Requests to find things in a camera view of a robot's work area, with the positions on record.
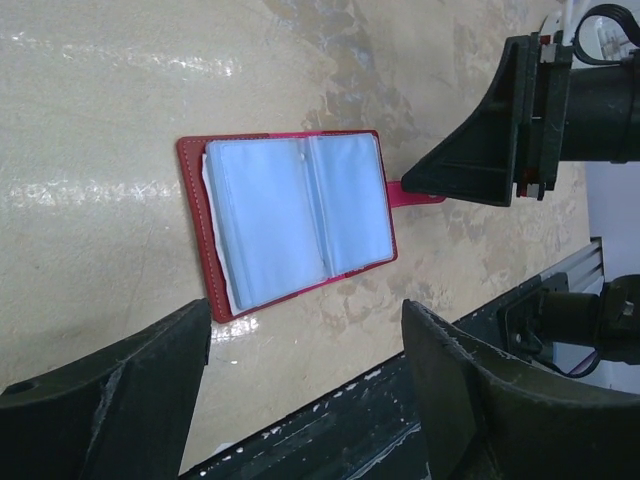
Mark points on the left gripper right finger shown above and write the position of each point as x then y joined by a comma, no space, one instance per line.
487,415

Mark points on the red leather card holder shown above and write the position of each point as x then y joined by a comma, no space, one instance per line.
279,214

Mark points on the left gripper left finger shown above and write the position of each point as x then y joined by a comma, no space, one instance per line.
122,412

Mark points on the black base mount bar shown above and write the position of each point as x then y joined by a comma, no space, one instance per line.
369,427

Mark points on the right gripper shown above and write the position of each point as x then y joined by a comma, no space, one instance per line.
590,114

